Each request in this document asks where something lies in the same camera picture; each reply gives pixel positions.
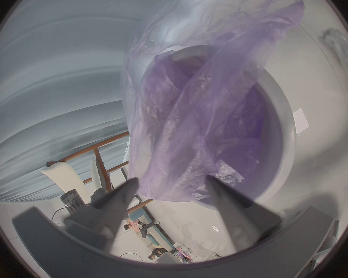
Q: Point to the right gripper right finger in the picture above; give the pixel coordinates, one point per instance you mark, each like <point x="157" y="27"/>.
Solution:
<point x="243" y="221"/>

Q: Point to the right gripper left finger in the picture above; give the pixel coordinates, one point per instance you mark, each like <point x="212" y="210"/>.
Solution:
<point x="104" y="216"/>

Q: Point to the purple plastic bag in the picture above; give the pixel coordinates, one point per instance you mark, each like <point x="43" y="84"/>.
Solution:
<point x="191" y="111"/>

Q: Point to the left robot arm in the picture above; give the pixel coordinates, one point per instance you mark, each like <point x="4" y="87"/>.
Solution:
<point x="72" y="200"/>

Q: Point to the white trash bin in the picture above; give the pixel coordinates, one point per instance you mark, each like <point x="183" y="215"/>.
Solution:
<point x="282" y="120"/>

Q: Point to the person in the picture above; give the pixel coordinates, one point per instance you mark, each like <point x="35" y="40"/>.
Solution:
<point x="134" y="227"/>
<point x="156" y="255"/>

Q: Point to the wooden chair white cushion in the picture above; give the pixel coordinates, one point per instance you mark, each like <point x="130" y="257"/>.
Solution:
<point x="62" y="177"/>

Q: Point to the pale blue sofa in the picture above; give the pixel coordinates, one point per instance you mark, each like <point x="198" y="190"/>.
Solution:
<point x="159" y="239"/>

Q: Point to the pale blue curtain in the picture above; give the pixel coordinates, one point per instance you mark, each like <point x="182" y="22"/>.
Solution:
<point x="61" y="68"/>

